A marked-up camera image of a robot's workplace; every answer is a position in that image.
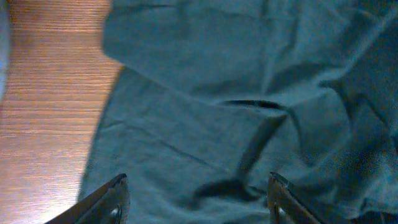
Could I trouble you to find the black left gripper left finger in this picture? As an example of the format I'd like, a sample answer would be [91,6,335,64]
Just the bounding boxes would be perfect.
[45,174,130,224]

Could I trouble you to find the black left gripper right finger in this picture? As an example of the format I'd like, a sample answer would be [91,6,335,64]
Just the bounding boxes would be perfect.
[267,172,322,224]

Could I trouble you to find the dark green t-shirt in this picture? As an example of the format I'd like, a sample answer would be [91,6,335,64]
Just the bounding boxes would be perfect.
[80,0,397,223]

